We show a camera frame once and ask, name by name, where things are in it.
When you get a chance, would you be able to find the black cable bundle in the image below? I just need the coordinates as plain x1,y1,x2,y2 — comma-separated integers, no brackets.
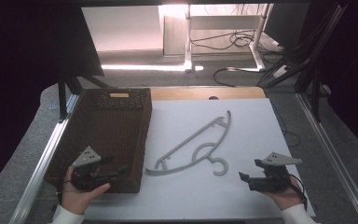
256,0,352,89

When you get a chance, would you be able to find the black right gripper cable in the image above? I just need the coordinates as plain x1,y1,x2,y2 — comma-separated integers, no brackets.
287,174,309,213

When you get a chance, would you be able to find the black metal stand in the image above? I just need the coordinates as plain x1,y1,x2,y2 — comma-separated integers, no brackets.
293,60,324,123
57,72,110,121

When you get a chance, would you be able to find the thin black cable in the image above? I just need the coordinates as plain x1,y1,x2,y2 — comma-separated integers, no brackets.
272,104,302,148

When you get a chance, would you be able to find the looped black floor cable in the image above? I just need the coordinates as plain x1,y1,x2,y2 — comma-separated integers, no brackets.
212,66,264,88

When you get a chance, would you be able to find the brown woven basket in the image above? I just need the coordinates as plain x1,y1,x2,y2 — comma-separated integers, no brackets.
45,88,154,194

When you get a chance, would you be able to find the person's left hand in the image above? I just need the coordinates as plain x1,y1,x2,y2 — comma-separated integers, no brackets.
60,165,112,216

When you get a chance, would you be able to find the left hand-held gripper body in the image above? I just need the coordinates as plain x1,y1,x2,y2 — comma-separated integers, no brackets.
70,146,107,192

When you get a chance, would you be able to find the person's right hand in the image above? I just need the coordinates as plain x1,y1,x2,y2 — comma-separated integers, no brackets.
262,175,306,212

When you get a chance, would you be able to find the grey plastic clothes hanger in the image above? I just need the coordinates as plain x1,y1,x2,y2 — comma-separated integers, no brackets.
145,109,232,177

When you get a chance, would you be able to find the white power strip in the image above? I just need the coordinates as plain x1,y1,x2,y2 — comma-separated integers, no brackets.
272,64,291,79

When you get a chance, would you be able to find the white table sheet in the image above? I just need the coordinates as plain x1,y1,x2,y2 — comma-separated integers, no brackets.
83,97,317,222

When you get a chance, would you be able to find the dark flat panel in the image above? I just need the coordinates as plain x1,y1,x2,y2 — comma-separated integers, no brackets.
55,5,105,78

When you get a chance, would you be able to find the aluminium rail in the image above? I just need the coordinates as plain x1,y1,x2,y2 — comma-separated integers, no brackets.
8,92,82,224
296,92,358,224

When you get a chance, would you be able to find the white desk frame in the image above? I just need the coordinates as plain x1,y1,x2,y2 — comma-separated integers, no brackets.
158,3,275,74

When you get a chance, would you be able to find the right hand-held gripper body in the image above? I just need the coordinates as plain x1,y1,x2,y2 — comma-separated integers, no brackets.
247,151,303,193

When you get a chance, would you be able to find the tangled black floor cable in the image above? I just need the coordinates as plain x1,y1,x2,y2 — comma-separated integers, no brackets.
189,29,257,51

